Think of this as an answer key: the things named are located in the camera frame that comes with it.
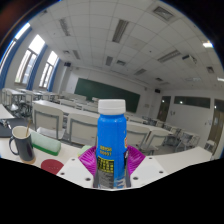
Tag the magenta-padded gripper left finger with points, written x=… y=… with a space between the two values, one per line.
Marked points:
x=75 y=170

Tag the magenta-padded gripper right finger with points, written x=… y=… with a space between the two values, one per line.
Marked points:
x=146 y=170

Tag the blue drink bottle white cap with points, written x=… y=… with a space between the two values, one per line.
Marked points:
x=111 y=133

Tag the flat round red coaster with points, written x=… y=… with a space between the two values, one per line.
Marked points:
x=51 y=166

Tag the green and white sponge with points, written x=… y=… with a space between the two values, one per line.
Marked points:
x=45 y=142

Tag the group of classroom desks and chairs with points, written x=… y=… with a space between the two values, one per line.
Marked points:
x=48 y=120

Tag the dark mug with cork base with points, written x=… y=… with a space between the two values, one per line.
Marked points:
x=23 y=145

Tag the wooden stick in mug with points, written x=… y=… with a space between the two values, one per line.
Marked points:
x=28 y=130

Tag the dark classroom door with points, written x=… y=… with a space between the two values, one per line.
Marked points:
x=164 y=109

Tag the brown wooden door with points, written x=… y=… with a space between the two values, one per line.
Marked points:
x=216 y=128

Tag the dark transom window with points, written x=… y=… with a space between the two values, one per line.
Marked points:
x=192 y=102

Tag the green chalkboard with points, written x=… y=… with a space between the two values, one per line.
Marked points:
x=106 y=94

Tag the blue curtain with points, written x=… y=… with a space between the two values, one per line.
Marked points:
x=54 y=75
x=36 y=71
x=11 y=56

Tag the classroom window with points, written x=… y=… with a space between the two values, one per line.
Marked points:
x=18 y=35
x=28 y=61
x=47 y=70

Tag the group of ceiling lights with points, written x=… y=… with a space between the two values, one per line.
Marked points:
x=120 y=30

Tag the black wall speaker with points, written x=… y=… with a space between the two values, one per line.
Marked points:
x=67 y=64
x=157 y=90

